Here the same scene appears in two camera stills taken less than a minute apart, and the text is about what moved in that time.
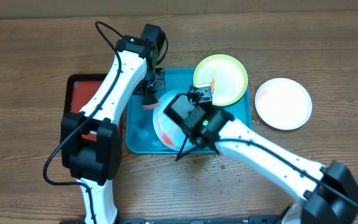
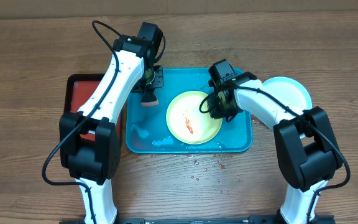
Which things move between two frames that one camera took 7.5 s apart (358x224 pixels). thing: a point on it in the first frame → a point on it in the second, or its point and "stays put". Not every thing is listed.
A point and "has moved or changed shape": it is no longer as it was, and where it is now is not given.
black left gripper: [160, 85] stays put
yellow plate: [227, 76] has moved or changed shape
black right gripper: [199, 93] → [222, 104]
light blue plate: [171, 133] → [291, 92]
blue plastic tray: [140, 132] stays put
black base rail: [259, 219] stays put
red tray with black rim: [81, 88] stays put
